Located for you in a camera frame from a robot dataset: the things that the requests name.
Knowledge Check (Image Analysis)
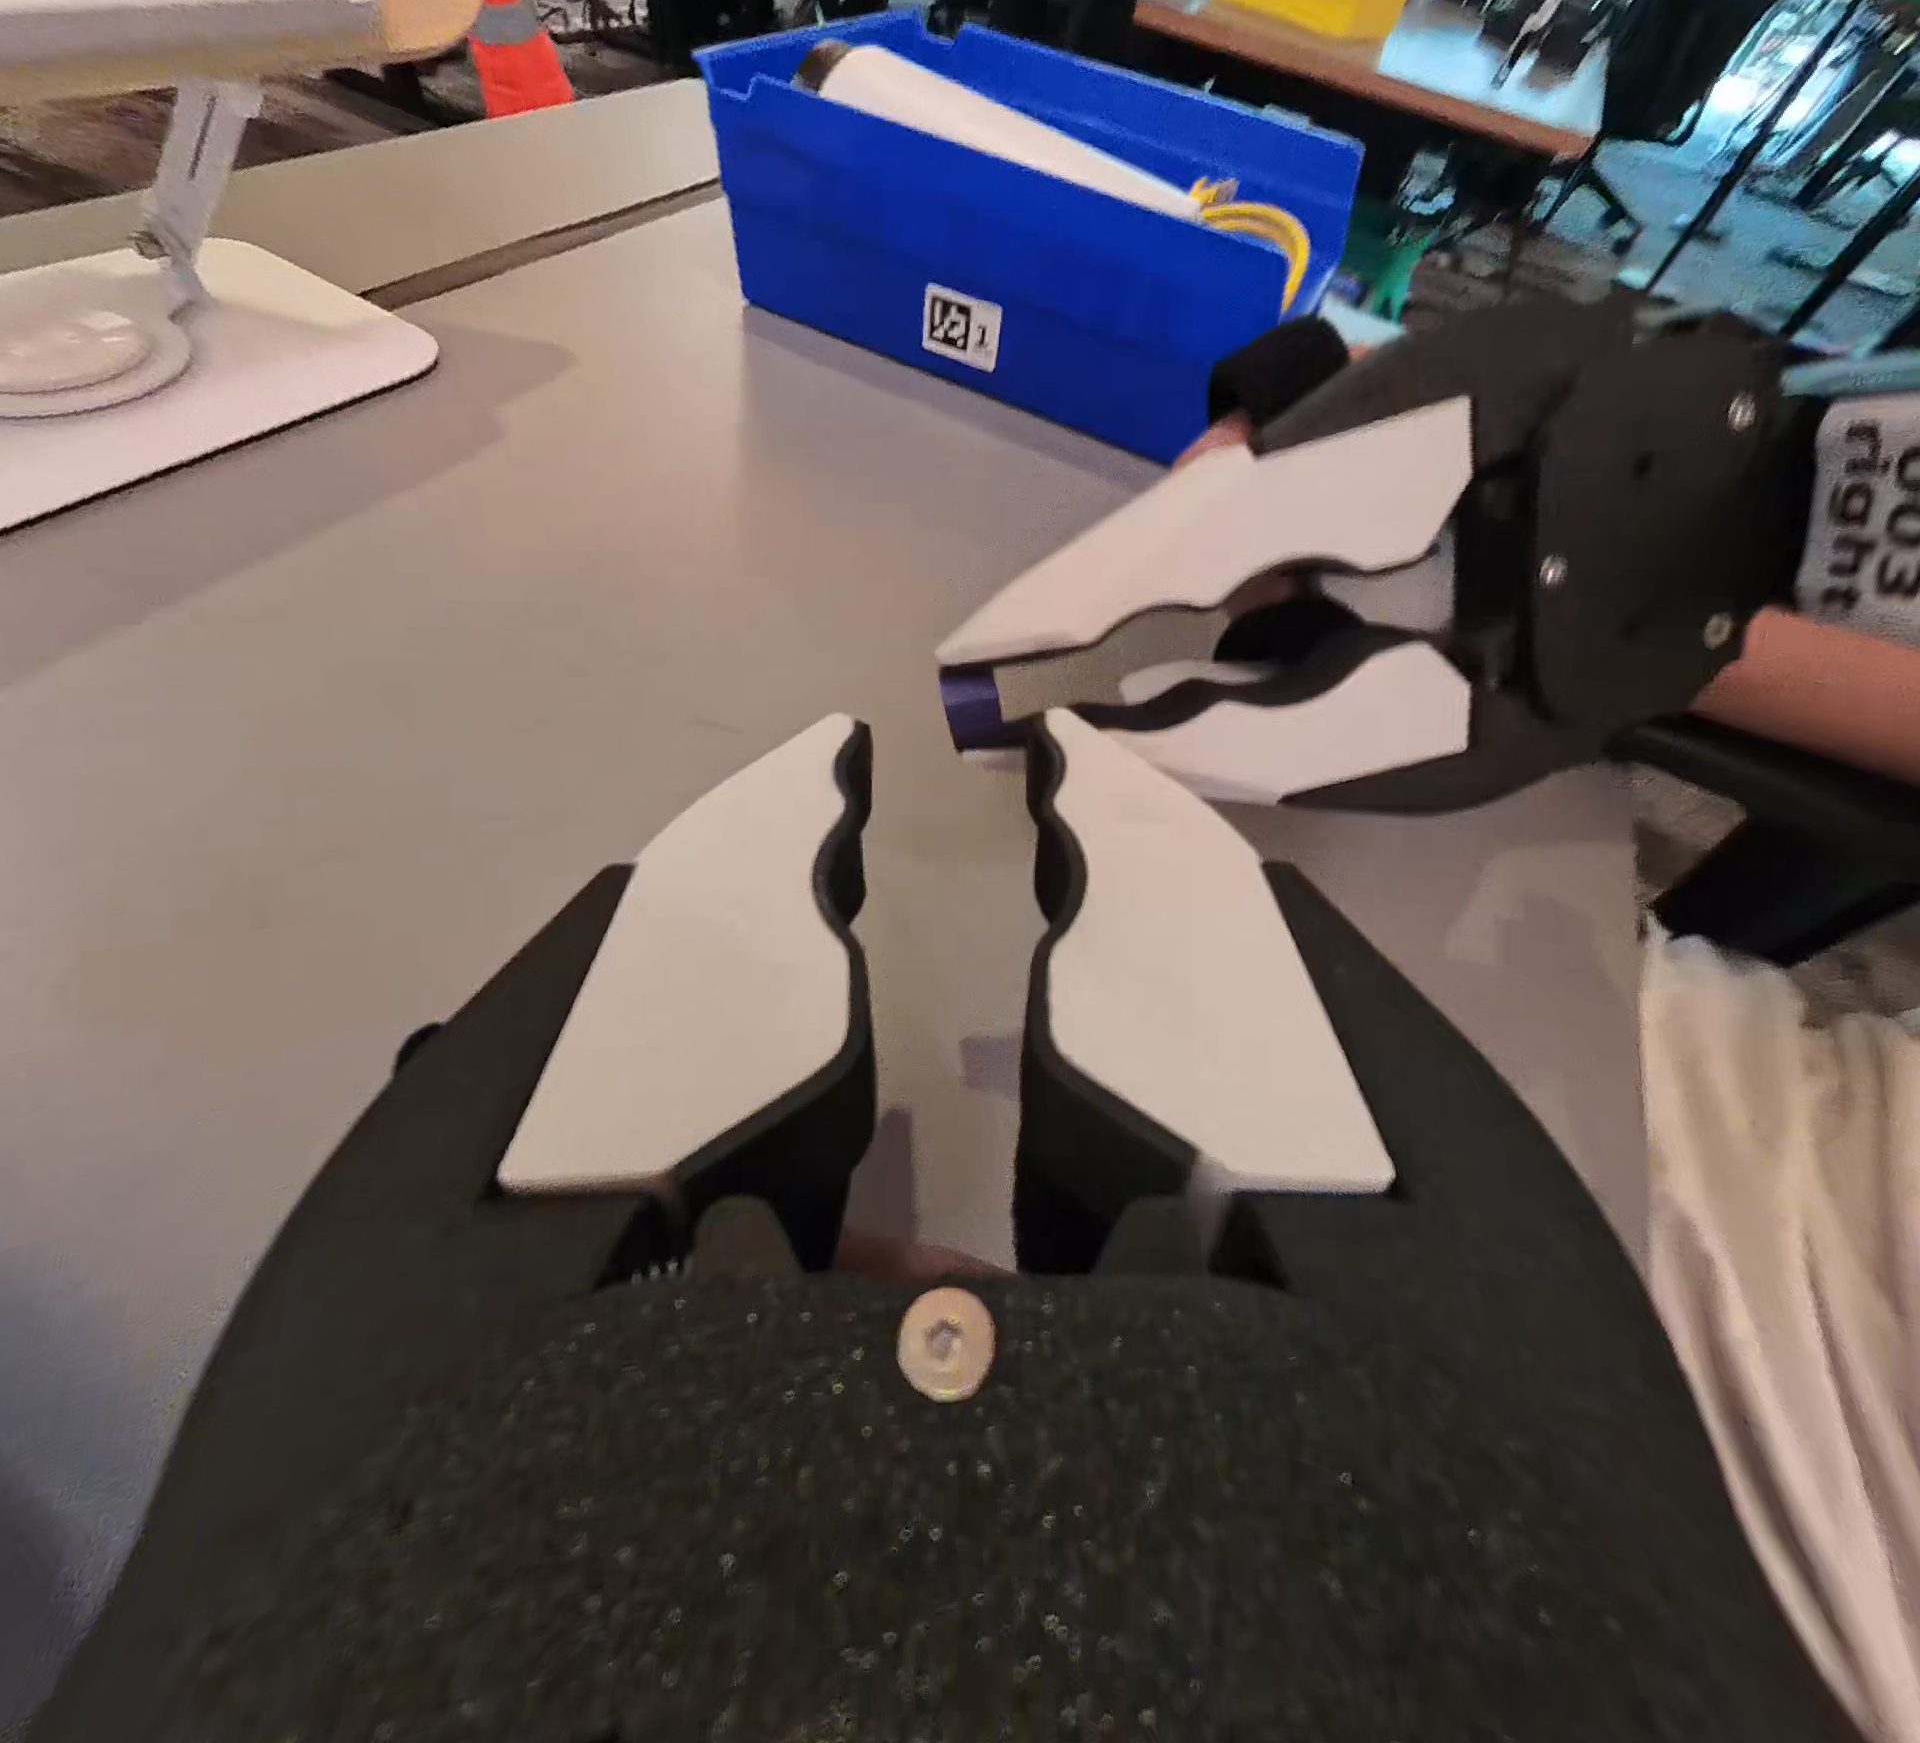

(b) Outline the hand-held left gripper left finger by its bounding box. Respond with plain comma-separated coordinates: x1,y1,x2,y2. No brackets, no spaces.
494,711,880,1275

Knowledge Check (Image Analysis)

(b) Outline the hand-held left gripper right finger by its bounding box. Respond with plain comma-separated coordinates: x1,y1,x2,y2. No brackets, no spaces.
1012,707,1400,1275

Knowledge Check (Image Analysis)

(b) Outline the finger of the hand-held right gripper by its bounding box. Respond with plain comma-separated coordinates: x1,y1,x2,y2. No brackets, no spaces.
933,397,1480,671
1116,639,1478,809

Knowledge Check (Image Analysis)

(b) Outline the grey marker with purple cap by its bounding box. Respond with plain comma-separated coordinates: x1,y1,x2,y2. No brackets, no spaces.
939,595,1279,757

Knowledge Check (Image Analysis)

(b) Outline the yellow cable coil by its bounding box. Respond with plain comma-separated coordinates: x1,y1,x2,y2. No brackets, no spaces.
1192,175,1319,319

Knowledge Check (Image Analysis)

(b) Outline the white bottle with black cap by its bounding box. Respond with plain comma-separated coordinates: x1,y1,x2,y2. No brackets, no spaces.
793,40,1211,221

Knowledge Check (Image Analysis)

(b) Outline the blue plastic bin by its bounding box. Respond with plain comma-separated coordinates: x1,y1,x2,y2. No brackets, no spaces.
693,10,1368,467

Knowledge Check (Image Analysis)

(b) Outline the person's right forearm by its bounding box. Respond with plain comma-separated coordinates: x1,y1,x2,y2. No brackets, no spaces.
1695,609,1920,785

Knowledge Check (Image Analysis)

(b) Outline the green plastic chair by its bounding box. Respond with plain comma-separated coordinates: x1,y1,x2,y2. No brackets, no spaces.
1339,225,1428,323

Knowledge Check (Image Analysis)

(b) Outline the light wooden table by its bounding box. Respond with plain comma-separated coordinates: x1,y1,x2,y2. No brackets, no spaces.
1134,0,1608,161

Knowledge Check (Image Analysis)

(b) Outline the white stand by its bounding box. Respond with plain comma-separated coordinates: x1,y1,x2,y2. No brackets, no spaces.
0,0,443,533

